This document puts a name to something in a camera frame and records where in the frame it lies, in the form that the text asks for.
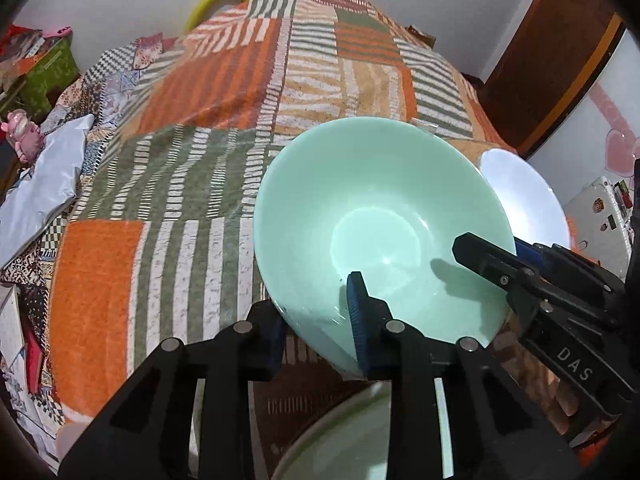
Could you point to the green cardboard box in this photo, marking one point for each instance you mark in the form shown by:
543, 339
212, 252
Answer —
50, 77

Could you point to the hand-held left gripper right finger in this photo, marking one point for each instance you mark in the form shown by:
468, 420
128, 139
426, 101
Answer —
357, 320

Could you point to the white bowl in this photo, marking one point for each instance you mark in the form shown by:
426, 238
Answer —
525, 195

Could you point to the pink plush toy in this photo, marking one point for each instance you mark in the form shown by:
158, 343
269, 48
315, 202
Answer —
25, 132

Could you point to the heap of colourful packages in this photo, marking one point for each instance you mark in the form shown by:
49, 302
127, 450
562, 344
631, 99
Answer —
20, 45

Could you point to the mint green bowl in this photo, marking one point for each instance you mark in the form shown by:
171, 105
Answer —
380, 210

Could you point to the white suitcase with stickers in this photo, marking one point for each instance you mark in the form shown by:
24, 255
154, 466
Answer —
595, 220

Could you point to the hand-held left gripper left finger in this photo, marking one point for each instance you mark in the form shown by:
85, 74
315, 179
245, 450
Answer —
276, 345

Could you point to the checkered floral patchwork cloth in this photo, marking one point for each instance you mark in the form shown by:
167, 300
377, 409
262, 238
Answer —
115, 67

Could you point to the brown wooden door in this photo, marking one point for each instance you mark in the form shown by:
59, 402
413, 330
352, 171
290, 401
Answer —
550, 60

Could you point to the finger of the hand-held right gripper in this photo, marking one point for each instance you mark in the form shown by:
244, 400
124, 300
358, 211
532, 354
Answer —
485, 257
527, 252

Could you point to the orange striped patchwork blanket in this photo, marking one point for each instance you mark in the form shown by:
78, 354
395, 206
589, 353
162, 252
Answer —
200, 110

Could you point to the white pillow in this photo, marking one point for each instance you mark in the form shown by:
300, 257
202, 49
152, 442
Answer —
40, 190

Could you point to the clear glass dish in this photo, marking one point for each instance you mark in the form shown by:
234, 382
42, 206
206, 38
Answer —
424, 127

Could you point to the mint green plate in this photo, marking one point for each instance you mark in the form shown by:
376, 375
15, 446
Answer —
340, 445

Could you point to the pink translucent heart ornament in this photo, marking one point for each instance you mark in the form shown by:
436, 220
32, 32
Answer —
620, 147

